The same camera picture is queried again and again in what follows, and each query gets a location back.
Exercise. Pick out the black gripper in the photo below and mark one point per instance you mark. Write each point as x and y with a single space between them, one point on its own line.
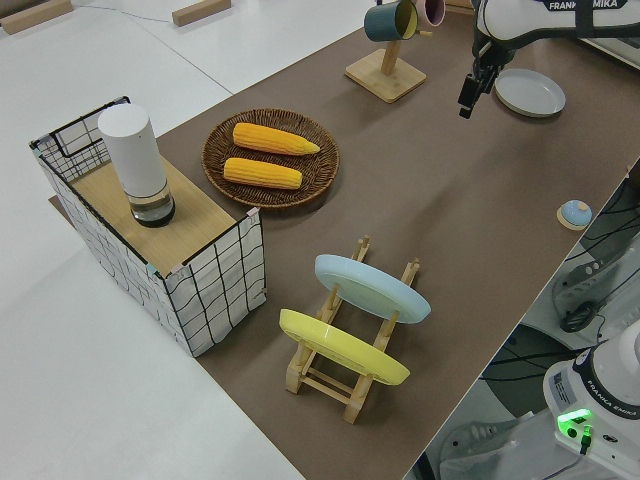
486 60

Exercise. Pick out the gray round plate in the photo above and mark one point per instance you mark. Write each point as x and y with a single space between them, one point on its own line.
530 90

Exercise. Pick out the light blue plate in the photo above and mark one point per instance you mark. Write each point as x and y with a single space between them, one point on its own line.
370 290

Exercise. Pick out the yellow plate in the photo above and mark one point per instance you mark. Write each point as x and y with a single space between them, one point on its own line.
345 350

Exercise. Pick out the wooden drawer cabinet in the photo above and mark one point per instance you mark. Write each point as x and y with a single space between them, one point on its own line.
460 3

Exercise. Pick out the pink mug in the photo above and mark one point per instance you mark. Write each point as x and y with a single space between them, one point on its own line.
434 10

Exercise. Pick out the wooden mug tree stand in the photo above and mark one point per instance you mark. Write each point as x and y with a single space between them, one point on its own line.
385 80

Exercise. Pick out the dark blue mug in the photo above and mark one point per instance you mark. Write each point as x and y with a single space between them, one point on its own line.
382 22

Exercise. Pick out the yellow corn cob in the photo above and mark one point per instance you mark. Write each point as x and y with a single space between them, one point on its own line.
275 140
262 174

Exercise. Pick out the brown wicker basket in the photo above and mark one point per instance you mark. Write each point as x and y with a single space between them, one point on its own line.
215 150

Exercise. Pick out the wooden block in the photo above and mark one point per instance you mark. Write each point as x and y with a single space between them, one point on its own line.
200 12
35 17

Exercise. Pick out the wooden dish rack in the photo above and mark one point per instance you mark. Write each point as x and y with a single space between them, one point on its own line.
320 385

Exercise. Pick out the white cylinder container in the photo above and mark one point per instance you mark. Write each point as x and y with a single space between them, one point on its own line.
135 150

